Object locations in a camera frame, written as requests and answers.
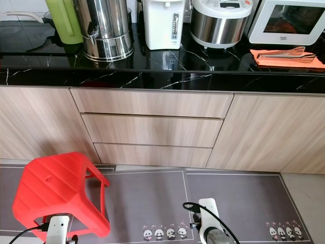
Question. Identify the grey panda floor mat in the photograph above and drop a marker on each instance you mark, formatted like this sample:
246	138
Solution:
249	203
142	203

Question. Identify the light wooden drawer front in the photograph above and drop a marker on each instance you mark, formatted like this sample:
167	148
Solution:
152	103
152	155
152	131

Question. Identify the light wooden cabinet door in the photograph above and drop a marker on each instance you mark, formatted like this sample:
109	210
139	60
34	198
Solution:
264	132
40	124

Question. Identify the red plastic stool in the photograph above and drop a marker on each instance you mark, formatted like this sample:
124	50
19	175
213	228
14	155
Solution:
56	188

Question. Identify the orange cloth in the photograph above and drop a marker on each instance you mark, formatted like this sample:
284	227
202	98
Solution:
284	64

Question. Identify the metal tongs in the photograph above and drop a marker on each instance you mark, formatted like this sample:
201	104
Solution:
284	54

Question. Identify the silver white rice cooker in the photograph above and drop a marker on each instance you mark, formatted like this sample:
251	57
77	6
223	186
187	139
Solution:
221	25

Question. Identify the white electric thermo pot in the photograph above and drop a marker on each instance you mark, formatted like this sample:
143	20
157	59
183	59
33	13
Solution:
162	25

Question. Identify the stainless steel water urn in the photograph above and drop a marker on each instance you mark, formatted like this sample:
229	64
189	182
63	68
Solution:
106	30

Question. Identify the white toaster oven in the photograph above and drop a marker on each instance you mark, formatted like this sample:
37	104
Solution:
289	25

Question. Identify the green plastic pitcher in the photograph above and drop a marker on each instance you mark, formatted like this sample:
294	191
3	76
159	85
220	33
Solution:
63	20

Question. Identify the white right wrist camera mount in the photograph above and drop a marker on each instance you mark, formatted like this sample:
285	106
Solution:
209	213

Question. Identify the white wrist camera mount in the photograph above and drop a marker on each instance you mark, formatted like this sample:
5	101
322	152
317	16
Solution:
59	229
209	213

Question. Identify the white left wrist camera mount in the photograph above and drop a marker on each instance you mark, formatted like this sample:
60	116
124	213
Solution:
59	229

